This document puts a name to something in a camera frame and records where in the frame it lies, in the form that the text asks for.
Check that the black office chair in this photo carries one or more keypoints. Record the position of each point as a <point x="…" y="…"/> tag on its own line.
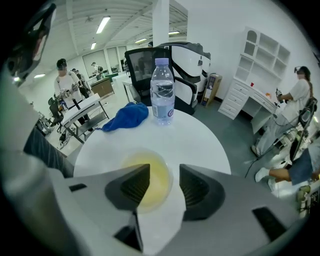
<point x="140" y="67"/>

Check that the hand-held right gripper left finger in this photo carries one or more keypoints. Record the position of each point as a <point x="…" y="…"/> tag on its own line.
<point x="95" y="200"/>

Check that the blue cloth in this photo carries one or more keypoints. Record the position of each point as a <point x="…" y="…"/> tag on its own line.
<point x="127" y="117"/>

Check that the black equipment pile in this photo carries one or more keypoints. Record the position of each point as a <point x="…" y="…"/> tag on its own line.
<point x="55" y="115"/>

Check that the white metal-frame table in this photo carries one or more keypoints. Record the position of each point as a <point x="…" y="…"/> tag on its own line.
<point x="127" y="87"/>

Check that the black oval case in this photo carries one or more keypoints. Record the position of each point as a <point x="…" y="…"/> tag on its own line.
<point x="297" y="147"/>

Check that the yellow plastic cup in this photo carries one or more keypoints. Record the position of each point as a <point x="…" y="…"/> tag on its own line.
<point x="155" y="175"/>

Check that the black backpack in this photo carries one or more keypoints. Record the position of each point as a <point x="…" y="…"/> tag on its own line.
<point x="308" y="110"/>

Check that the clear plastic cup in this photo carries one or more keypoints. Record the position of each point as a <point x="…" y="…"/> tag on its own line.
<point x="170" y="197"/>
<point x="130" y="157"/>

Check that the clear plastic water bottle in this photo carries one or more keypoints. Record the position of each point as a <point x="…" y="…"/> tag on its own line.
<point x="162" y="95"/>

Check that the white black-trimmed machine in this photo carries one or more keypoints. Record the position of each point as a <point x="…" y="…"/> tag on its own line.
<point x="185" y="62"/>

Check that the white cabinet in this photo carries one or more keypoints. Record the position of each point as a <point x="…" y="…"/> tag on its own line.
<point x="250" y="75"/>

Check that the cardboard box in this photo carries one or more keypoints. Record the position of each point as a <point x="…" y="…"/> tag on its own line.
<point x="211" y="90"/>

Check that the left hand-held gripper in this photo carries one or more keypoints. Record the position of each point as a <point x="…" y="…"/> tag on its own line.
<point x="30" y="42"/>

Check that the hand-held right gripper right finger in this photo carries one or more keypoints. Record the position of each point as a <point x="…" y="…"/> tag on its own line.
<point x="237" y="212"/>

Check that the white side table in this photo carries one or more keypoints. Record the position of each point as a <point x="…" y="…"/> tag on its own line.
<point x="82" y="107"/>

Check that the rectangular ceiling light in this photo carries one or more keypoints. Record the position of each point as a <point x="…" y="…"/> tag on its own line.
<point x="103" y="24"/>

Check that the small orange object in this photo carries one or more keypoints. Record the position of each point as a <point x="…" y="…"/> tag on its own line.
<point x="268" y="95"/>

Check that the brown wooden box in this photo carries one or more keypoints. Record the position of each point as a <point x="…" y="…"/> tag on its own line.
<point x="102" y="86"/>

